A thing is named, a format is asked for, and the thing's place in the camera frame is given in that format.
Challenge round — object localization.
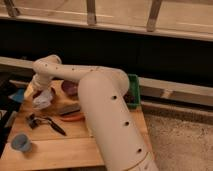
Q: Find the red-brown bowl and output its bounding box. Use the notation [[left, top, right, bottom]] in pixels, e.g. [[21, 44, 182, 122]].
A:
[[32, 86, 57, 112]]

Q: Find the dark grapes bunch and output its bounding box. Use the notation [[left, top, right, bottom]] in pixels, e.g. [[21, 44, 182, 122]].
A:
[[124, 92, 135, 103]]

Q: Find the orange carrot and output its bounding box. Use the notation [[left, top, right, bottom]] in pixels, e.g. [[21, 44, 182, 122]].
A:
[[60, 114, 84, 122]]

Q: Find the grey brush block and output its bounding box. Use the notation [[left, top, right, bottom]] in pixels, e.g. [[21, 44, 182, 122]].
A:
[[58, 104, 81, 115]]

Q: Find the white towel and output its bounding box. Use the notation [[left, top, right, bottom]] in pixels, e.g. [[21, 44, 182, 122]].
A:
[[32, 88, 54, 111]]

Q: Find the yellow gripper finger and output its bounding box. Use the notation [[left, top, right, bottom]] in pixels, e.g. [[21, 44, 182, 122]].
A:
[[24, 82, 33, 99]]

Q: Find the blue cloth at left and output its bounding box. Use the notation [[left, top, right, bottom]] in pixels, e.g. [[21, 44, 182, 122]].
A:
[[9, 88, 25, 103]]

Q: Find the blue cup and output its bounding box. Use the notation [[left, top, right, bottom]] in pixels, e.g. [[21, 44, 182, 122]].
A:
[[11, 133, 32, 152]]

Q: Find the green plastic tray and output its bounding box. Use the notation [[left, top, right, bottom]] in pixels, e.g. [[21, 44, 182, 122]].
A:
[[126, 74, 141, 109]]

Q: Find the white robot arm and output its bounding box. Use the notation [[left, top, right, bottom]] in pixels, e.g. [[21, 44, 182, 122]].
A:
[[31, 55, 159, 171]]

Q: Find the black-handled peeler tool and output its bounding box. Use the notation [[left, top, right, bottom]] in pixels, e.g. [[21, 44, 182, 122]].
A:
[[26, 114, 66, 136]]

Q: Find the purple bowl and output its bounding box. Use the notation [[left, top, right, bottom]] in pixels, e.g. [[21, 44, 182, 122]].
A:
[[61, 80, 78, 96]]

